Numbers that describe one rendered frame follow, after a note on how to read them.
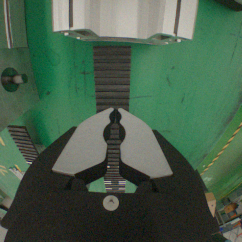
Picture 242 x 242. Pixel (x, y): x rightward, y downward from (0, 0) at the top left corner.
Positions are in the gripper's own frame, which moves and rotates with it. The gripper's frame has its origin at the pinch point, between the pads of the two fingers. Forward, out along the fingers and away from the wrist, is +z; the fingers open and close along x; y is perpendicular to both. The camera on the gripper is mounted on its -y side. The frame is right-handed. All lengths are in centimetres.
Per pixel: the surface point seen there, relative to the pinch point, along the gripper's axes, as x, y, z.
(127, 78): 1.4, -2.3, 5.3
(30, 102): -13.6, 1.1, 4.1
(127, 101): 1.5, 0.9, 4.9
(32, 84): -13.6, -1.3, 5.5
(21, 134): -17.5, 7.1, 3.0
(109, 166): -0.9, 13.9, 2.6
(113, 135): -0.3, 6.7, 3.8
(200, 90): 14.0, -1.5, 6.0
